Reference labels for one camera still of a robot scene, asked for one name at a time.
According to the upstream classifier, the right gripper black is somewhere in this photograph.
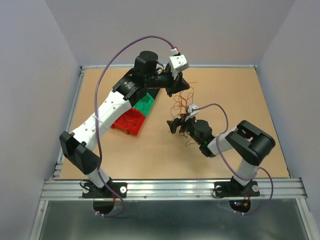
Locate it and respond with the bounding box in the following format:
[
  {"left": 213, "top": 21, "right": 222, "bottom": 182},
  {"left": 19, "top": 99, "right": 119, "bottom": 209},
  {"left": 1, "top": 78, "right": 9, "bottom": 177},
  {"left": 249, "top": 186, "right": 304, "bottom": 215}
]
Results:
[{"left": 166, "top": 112, "right": 202, "bottom": 145}]

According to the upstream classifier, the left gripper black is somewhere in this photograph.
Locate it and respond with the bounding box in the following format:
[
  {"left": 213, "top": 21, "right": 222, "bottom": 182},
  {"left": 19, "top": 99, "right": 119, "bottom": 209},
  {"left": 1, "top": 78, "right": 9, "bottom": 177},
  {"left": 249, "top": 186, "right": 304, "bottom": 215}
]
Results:
[{"left": 145, "top": 67, "right": 190, "bottom": 98}]

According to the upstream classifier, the cable bundle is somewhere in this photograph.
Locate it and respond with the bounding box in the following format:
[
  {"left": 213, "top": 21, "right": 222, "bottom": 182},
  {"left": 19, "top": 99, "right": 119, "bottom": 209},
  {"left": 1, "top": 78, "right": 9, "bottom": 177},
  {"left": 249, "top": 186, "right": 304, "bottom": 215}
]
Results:
[{"left": 166, "top": 80, "right": 201, "bottom": 147}]

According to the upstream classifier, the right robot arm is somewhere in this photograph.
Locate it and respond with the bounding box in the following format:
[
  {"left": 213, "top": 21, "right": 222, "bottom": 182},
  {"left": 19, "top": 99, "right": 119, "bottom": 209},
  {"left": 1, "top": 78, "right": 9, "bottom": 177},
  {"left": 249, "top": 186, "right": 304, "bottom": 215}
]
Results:
[{"left": 167, "top": 116, "right": 276, "bottom": 198}]

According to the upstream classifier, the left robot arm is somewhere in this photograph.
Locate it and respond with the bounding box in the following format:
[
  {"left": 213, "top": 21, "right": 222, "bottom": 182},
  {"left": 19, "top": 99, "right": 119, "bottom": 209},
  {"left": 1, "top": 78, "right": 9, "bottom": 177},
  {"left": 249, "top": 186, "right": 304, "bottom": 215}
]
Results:
[{"left": 59, "top": 48, "right": 190, "bottom": 197}]

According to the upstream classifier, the black plastic bin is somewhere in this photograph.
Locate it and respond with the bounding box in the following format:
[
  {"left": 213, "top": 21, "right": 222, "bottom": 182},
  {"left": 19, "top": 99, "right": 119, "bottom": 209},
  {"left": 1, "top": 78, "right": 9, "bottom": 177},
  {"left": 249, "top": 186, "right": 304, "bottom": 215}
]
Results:
[{"left": 148, "top": 88, "right": 161, "bottom": 105}]

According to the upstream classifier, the green plastic bin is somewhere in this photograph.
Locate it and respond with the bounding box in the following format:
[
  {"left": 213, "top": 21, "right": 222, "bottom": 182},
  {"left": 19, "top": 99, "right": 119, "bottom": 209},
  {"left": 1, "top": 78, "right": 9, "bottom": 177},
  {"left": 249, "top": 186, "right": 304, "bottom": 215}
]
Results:
[{"left": 132, "top": 92, "right": 155, "bottom": 116}]

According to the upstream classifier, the red plastic bin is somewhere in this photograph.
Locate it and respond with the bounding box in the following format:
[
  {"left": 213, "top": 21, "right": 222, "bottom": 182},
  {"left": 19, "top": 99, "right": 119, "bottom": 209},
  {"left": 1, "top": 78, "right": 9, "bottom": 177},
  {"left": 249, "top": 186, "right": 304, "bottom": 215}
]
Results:
[{"left": 111, "top": 108, "right": 146, "bottom": 136}]

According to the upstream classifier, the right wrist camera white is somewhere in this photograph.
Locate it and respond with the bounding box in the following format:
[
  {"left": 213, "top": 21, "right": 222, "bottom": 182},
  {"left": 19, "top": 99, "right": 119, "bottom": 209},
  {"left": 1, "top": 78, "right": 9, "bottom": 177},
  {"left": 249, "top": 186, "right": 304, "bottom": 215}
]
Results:
[{"left": 185, "top": 103, "right": 200, "bottom": 121}]

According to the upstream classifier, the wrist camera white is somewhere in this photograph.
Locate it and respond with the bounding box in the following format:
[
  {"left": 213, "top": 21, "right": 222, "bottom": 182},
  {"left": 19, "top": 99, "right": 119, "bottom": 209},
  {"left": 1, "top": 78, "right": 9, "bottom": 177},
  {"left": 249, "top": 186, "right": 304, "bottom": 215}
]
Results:
[
  {"left": 169, "top": 47, "right": 190, "bottom": 79},
  {"left": 185, "top": 103, "right": 200, "bottom": 121}
]

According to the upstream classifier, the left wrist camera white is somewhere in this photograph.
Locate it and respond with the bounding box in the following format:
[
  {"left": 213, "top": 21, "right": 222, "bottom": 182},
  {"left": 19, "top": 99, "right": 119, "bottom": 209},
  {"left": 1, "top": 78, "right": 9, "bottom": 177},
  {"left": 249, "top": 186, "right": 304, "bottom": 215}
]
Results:
[{"left": 169, "top": 47, "right": 190, "bottom": 79}]

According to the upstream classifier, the aluminium mounting rail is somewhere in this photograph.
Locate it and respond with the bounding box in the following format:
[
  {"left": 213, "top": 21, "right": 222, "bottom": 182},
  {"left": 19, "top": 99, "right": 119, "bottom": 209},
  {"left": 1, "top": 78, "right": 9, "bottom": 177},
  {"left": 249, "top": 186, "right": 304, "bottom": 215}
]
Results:
[{"left": 40, "top": 178, "right": 308, "bottom": 202}]

